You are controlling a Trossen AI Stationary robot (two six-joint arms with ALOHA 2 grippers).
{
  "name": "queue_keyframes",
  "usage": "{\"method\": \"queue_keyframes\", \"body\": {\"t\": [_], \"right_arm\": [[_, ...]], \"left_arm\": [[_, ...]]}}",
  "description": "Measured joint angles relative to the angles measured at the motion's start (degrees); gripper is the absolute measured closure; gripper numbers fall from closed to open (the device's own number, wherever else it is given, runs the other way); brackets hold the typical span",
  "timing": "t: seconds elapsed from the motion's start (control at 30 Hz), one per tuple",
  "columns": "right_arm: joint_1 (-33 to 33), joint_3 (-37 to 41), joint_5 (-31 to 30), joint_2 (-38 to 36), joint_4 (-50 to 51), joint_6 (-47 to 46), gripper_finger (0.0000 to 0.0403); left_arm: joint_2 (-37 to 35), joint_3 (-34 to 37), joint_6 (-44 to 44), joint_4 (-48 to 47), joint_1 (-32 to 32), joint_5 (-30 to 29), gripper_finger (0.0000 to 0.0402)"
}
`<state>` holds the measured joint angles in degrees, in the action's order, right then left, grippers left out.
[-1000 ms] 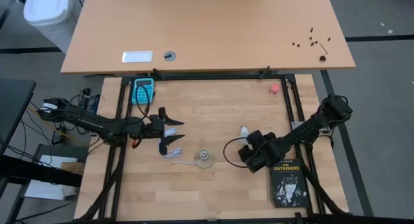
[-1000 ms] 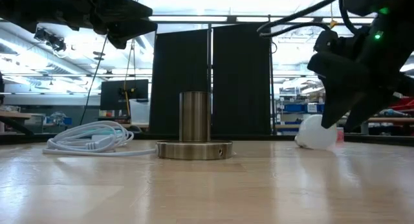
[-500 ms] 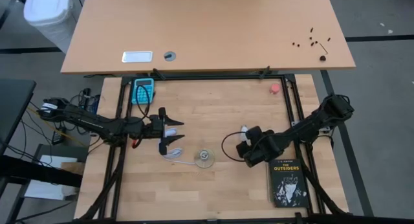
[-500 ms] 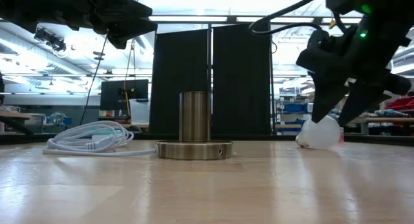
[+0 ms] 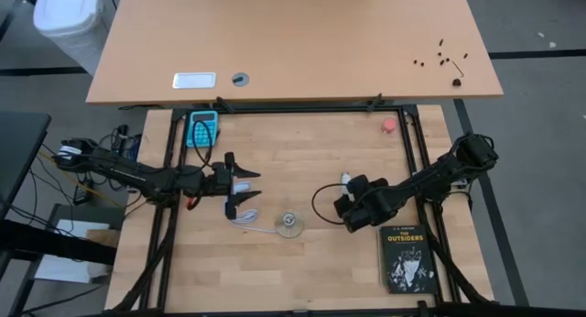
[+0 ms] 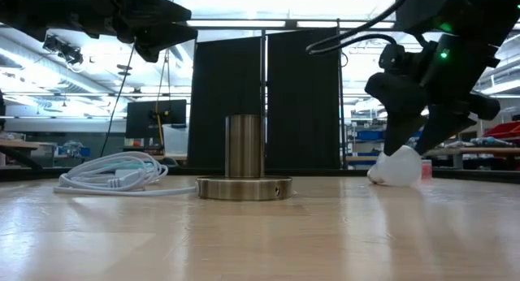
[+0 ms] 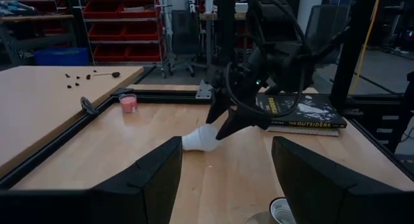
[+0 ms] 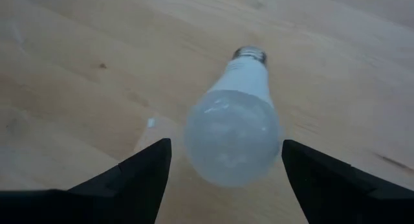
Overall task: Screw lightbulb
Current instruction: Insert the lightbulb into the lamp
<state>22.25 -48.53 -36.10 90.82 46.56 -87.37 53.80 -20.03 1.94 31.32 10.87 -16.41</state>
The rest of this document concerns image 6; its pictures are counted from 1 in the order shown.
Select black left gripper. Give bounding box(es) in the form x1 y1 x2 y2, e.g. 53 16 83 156
0 0 199 63

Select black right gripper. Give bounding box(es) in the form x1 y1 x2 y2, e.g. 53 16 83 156
364 24 513 157

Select white lightbulb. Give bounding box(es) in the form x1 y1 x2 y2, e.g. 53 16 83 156
366 145 423 188

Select brushed metal lamp socket base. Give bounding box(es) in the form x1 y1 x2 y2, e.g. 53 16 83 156
196 114 293 201

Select blue storage bin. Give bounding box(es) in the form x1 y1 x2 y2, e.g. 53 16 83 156
357 129 386 142

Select long wooden workbench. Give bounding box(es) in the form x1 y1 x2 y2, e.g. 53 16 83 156
422 146 520 171

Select red storage bin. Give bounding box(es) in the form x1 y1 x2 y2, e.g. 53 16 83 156
483 121 520 141

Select black metal pole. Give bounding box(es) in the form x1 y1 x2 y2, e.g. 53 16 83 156
336 19 346 171

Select black monitor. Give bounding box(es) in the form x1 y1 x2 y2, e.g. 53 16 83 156
124 99 188 140

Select translucent plastic bin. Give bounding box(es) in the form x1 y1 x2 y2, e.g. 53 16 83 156
162 124 190 156

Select small blue box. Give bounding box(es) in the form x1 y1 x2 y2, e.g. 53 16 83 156
56 145 91 158

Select wooden workbench with black legs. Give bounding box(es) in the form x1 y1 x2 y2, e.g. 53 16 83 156
0 138 56 171

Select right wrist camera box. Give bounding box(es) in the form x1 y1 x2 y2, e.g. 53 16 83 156
378 42 426 77

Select thin black hanging cable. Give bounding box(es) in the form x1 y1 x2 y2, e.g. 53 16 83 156
99 41 137 158

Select black camera rig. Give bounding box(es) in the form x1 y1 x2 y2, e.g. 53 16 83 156
42 33 85 66

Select yellow hanging cable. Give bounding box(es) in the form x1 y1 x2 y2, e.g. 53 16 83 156
155 49 168 148

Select black aluminium frame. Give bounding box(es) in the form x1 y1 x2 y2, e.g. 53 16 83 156
0 166 520 184

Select white power cord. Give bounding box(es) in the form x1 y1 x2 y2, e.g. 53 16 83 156
53 150 199 197

